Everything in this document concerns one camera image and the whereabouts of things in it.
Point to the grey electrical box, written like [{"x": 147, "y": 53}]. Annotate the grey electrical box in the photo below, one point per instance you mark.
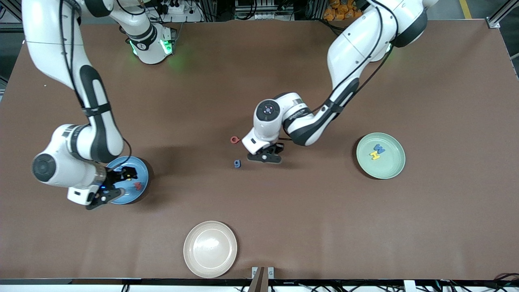
[{"x": 251, "y": 10}]

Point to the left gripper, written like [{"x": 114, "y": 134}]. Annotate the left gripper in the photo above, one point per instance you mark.
[{"x": 279, "y": 146}]

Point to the white power strip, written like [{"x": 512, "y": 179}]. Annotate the white power strip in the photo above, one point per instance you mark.
[{"x": 186, "y": 17}]

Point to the blue foam letter W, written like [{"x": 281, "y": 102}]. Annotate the blue foam letter W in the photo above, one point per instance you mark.
[{"x": 377, "y": 148}]

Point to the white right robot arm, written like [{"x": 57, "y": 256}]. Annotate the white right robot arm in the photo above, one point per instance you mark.
[{"x": 44, "y": 40}]

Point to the grey metal mount bracket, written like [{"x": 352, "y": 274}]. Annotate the grey metal mount bracket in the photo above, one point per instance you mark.
[{"x": 254, "y": 272}]

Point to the red foam letter m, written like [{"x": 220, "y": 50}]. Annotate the red foam letter m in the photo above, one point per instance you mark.
[{"x": 138, "y": 186}]

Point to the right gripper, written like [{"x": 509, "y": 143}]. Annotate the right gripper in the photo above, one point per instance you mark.
[{"x": 115, "y": 177}]

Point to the red foam letter Q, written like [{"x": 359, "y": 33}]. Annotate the red foam letter Q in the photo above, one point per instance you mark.
[{"x": 237, "y": 141}]

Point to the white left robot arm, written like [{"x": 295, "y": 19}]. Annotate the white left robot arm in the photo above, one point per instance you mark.
[{"x": 357, "y": 44}]

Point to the yellow foam letter H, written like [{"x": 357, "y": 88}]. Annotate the yellow foam letter H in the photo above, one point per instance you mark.
[{"x": 375, "y": 155}]

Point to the beige plastic plate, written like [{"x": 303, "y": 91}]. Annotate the beige plastic plate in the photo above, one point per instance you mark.
[{"x": 210, "y": 249}]

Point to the light green plastic plate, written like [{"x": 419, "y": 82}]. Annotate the light green plastic plate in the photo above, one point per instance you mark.
[{"x": 389, "y": 166}]

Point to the pile of orange objects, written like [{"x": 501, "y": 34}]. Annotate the pile of orange objects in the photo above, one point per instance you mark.
[{"x": 340, "y": 12}]

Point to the blue plastic plate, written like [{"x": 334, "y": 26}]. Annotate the blue plastic plate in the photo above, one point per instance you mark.
[{"x": 140, "y": 168}]

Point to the brown camera post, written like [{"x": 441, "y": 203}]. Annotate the brown camera post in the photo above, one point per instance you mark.
[{"x": 259, "y": 284}]

